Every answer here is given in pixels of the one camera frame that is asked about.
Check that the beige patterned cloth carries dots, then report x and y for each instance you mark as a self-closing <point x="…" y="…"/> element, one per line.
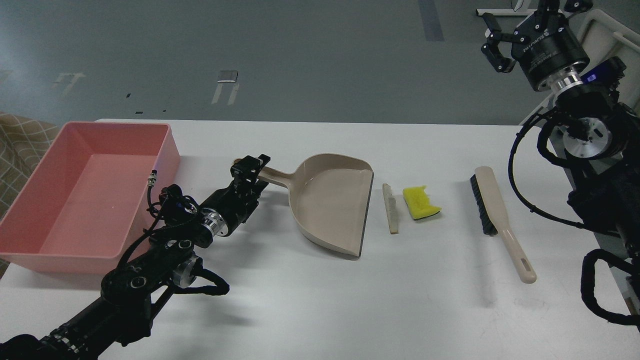
<point x="23" y="144"/>

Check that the beige plastic dustpan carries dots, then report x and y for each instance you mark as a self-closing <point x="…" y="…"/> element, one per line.
<point x="329" y="196"/>

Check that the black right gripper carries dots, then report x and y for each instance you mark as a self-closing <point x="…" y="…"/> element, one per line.
<point x="549" y="44"/>

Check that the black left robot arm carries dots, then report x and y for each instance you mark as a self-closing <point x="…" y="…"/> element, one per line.
<point x="161" y="263"/>

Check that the beige hand brush black bristles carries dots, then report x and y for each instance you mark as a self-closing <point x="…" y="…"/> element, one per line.
<point x="494" y="220"/>

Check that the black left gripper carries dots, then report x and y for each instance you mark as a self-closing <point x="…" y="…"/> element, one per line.
<point x="225" y="209"/>

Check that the white floor stand base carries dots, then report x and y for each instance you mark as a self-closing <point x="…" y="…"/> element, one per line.
<point x="508" y="12"/>

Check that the beige plastic chair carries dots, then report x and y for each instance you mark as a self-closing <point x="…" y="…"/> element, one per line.
<point x="602" y="37"/>

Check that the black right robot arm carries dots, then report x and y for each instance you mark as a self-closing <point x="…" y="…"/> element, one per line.
<point x="589" y="123"/>

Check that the pink plastic bin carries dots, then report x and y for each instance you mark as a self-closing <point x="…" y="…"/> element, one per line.
<point x="86" y="201"/>

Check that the yellow sponge piece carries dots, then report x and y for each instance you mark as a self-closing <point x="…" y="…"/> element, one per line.
<point x="418" y="203"/>

